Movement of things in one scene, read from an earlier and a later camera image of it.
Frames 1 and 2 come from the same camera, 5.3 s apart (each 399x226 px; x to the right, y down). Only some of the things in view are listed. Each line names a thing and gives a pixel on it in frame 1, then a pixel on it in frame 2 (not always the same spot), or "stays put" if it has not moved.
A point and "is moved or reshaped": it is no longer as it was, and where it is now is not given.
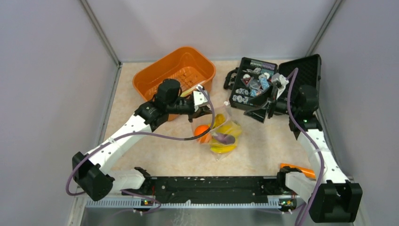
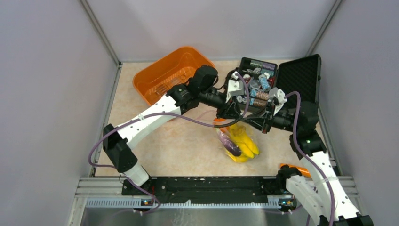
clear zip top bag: [224, 138] → [238, 140]
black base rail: [212, 189] stays put
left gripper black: [201, 110] → [227, 110]
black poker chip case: [255, 81] stays put
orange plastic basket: [188, 65] stays put
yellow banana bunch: [230, 128] → [249, 148]
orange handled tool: [308, 173] stays put
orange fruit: [205, 138] → [219, 120]
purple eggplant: [227, 139] is moved or reshaped
